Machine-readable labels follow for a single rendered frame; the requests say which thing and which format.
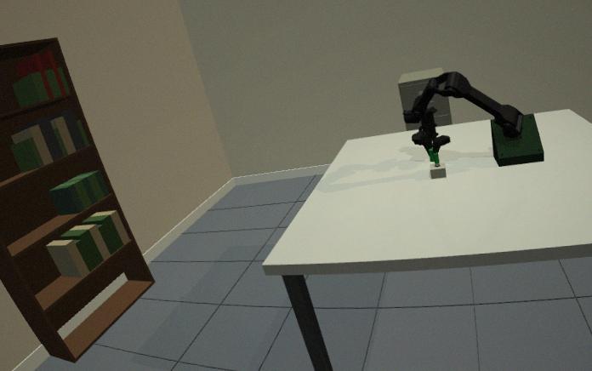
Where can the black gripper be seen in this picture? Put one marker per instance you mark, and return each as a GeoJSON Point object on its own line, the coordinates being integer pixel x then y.
{"type": "Point", "coordinates": [437, 141]}

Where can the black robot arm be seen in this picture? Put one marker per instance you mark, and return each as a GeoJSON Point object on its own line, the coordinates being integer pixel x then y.
{"type": "Point", "coordinates": [458, 86]}

